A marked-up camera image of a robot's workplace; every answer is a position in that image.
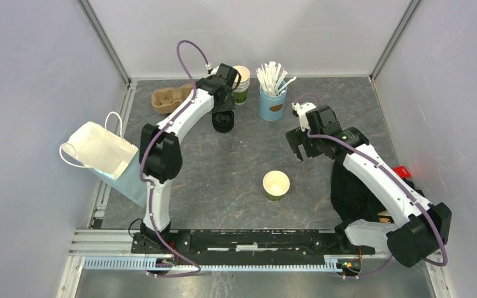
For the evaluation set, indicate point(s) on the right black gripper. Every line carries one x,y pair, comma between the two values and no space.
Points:
295,137

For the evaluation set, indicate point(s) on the green paper cup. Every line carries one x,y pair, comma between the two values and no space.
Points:
275,184

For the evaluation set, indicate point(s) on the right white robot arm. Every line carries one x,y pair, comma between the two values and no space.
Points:
421,228

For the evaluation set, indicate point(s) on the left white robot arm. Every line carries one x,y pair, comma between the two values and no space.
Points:
160,144

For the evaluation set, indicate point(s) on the blue straw holder can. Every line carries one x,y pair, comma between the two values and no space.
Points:
271,108

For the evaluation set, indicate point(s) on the black cloth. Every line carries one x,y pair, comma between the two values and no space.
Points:
352,199

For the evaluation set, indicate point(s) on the stack of paper cups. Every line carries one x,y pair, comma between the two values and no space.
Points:
241,91

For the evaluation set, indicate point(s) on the red emergency button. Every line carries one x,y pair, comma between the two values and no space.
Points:
402,172

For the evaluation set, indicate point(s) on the stack of black lids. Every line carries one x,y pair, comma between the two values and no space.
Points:
223,122

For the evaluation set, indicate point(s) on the brown cardboard cup carrier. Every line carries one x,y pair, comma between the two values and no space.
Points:
167,100

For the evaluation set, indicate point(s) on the white and blue paper bag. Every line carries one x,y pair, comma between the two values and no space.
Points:
103,150

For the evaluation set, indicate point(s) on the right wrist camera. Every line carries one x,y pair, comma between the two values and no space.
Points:
300,111

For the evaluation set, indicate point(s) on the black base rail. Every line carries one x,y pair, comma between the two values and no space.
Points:
246,247

